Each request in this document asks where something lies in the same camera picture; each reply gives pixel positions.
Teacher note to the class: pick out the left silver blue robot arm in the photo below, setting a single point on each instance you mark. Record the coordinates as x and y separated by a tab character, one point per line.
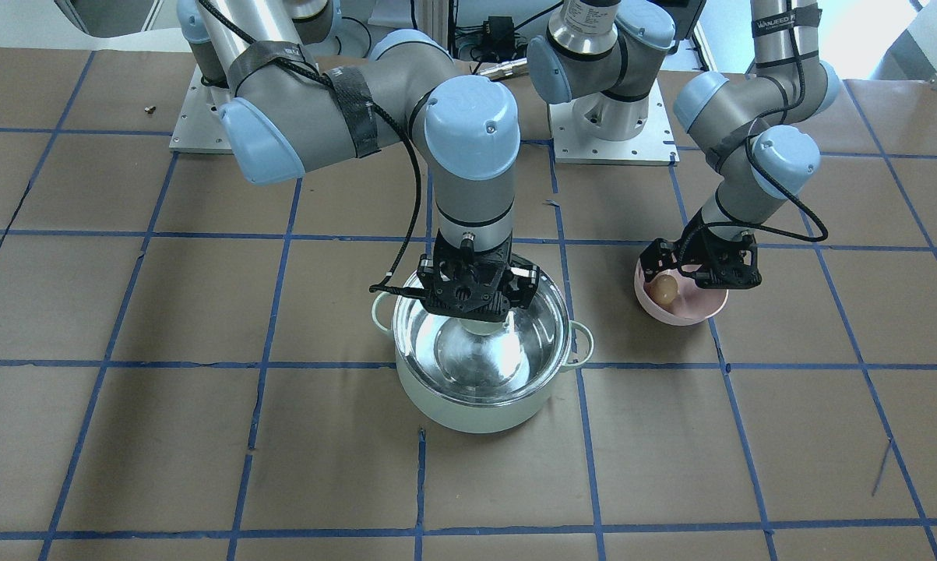
600	60

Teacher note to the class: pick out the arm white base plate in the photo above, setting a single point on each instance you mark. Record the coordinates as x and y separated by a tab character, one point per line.
616	144
198	128

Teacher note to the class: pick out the beige egg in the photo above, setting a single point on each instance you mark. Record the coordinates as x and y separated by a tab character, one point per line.
664	290

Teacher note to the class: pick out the light green steel pot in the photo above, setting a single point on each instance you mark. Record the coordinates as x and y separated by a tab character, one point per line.
482	418

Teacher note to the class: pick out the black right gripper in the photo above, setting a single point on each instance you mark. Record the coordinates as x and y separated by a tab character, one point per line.
523	286

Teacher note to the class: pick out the pink bowl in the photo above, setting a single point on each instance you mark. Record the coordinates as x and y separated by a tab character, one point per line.
689	305

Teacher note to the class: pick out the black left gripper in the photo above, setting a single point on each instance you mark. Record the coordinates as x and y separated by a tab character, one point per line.
660	252

